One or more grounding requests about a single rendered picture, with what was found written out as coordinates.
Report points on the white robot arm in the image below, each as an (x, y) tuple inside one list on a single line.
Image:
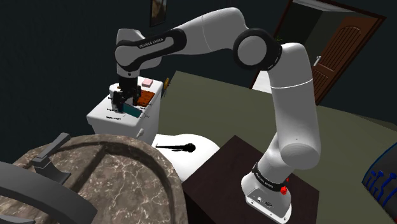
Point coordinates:
[(291, 102)]

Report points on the orange brown book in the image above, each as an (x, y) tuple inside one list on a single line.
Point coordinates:
[(147, 97)]

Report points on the pink soap bar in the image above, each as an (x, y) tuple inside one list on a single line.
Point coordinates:
[(147, 82)]

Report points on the brown wooden door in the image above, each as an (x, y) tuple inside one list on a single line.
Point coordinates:
[(338, 56)]

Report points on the grey faucet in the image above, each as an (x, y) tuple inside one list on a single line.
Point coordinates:
[(46, 161)]

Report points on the teal flat box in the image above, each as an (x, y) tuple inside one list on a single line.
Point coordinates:
[(132, 111)]

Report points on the small white container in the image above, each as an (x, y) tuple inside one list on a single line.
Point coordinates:
[(113, 88)]

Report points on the dark robot stand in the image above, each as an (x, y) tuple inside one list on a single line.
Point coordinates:
[(217, 186)]

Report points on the dark basket with blue pattern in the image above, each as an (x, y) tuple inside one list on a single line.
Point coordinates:
[(383, 183)]

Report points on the brown marble sink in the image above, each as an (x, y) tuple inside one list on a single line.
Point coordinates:
[(124, 180)]

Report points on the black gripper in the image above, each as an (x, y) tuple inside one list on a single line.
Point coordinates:
[(127, 83)]

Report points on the grey curved bar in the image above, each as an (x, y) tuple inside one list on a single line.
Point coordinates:
[(40, 192)]

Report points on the white toilet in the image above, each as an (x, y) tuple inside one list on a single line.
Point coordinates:
[(145, 124)]

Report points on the small yellow brown object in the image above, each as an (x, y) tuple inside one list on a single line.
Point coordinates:
[(166, 84)]

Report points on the framed wall picture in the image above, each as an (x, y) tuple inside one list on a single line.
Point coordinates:
[(158, 11)]

